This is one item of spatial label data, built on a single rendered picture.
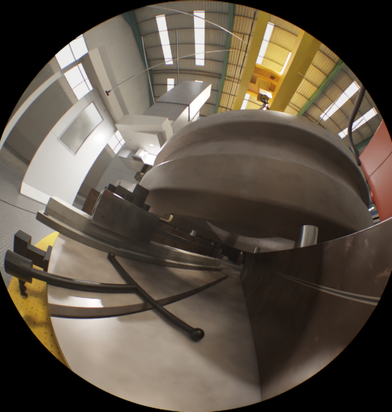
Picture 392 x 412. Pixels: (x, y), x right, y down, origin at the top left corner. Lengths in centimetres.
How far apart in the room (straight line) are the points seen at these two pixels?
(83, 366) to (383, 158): 56
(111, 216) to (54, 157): 218
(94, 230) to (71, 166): 222
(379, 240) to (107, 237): 107
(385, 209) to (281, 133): 96
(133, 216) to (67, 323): 71
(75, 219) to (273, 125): 148
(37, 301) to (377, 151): 111
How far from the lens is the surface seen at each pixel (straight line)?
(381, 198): 26
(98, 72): 305
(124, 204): 83
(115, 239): 94
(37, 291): 89
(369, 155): 29
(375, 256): 24
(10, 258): 46
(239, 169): 66
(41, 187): 283
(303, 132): 111
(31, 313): 79
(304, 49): 1140
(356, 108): 35
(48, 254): 62
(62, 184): 299
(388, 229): 23
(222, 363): 42
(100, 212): 81
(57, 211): 93
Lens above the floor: 61
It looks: 15 degrees up
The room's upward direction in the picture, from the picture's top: 21 degrees clockwise
